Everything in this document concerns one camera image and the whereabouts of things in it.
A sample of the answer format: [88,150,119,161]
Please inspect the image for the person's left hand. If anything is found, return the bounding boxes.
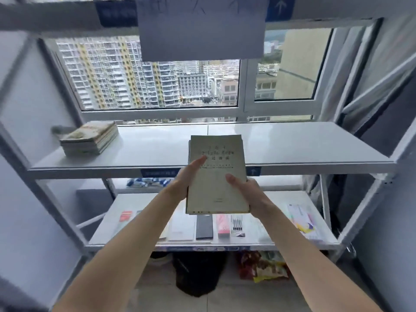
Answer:
[170,158,205,203]

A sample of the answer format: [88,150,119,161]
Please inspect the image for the person's right hand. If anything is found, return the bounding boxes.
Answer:
[225,174,274,216]

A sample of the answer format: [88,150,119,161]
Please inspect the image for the pale green paperback book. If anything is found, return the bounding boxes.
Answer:
[185,135,250,215]

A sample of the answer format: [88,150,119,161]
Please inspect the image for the person's left forearm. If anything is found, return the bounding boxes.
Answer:
[52,187,185,312]

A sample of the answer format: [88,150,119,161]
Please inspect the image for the person's right forearm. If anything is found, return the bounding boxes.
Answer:
[257,201,385,312]

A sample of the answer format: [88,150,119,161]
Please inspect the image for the blue shelf label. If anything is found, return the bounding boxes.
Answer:
[141,168,179,178]

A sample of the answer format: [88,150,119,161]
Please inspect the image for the pack of black pens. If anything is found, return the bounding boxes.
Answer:
[230,214,245,238]

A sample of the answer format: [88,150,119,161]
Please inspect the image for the pink eraser pack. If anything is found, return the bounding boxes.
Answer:
[216,214,231,238]

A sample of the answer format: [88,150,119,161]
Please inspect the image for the blue and white packets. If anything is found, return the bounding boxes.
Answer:
[126,177,174,188]

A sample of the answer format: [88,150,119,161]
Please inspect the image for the black flat case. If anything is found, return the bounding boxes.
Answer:
[196,214,214,240]

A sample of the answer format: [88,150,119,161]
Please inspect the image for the white paper pad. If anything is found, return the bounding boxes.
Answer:
[167,205,197,241]

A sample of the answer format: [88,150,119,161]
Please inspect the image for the white metal shelf rack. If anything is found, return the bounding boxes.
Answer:
[0,16,416,257]

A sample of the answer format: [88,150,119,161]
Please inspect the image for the colourful stationery packet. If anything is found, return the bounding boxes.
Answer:
[287,203,320,241]

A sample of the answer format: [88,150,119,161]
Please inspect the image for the colourful snack bags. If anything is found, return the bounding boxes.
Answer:
[237,251,290,284]

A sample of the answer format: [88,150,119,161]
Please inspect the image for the white framed window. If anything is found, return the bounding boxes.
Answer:
[39,19,384,122]

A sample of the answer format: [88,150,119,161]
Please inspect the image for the black plastic bag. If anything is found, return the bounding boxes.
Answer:
[172,252,228,297]

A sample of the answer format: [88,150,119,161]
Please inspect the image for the stack of worn books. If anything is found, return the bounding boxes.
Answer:
[59,121,119,158]

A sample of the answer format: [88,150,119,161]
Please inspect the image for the hanging grey paper sheet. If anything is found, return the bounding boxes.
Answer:
[135,0,269,62]

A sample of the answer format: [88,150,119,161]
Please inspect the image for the grey curtain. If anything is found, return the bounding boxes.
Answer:
[317,16,416,137]

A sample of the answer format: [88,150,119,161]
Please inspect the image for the blue arrow sign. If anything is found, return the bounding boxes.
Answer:
[266,0,296,22]

